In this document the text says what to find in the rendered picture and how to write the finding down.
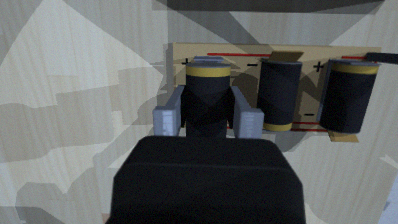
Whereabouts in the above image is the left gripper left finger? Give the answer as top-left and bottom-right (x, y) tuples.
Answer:
(153, 85), (187, 136)

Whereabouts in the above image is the black battery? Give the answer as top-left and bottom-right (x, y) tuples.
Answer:
(319, 62), (379, 135)
(256, 60), (303, 132)
(186, 62), (231, 138)

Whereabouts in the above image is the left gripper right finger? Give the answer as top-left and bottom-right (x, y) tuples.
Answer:
(227, 86), (264, 139)

